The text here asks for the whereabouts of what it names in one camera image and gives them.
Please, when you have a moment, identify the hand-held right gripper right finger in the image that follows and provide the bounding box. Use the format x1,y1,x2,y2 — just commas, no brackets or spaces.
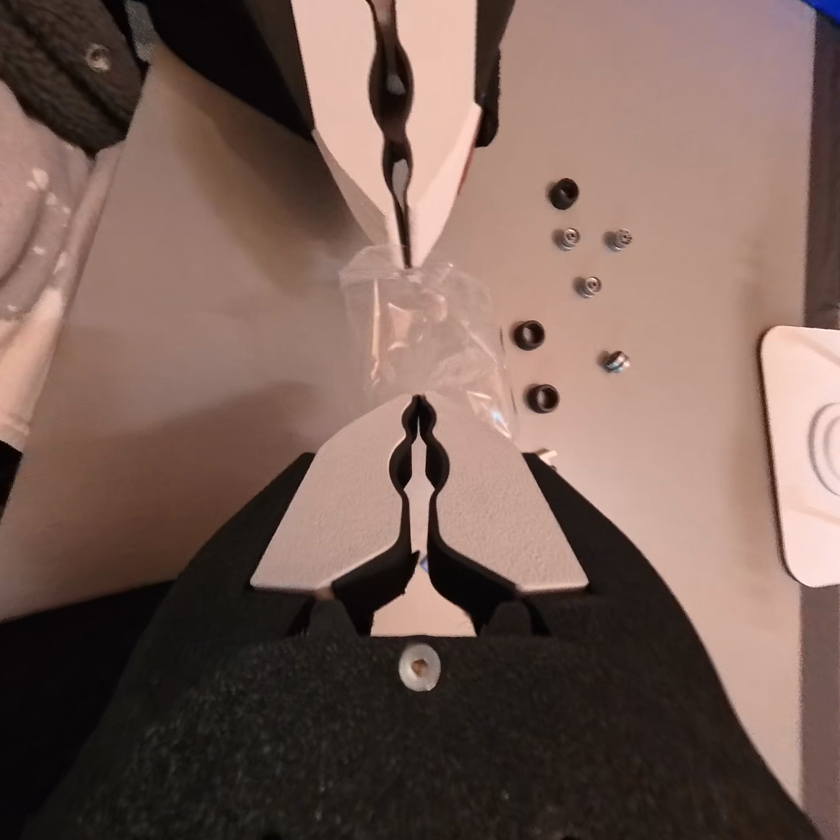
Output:
419,392,592,597

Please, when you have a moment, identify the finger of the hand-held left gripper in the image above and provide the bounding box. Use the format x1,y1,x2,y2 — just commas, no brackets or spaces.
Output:
387,0,487,269
290,0,408,269

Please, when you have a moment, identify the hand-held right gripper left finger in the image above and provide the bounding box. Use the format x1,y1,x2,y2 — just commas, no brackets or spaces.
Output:
249,394,421,595

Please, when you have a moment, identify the clear plastic bag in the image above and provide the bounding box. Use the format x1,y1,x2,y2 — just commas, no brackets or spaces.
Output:
338,244,519,441

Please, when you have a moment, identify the person's left forearm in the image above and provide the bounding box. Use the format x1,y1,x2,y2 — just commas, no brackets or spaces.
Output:
147,0,316,142

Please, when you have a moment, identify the white stand base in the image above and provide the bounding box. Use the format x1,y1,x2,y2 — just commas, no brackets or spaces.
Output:
760,325,840,588

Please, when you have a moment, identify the grey printed sweatshirt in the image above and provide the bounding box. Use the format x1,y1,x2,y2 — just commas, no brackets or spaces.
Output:
0,82,122,447

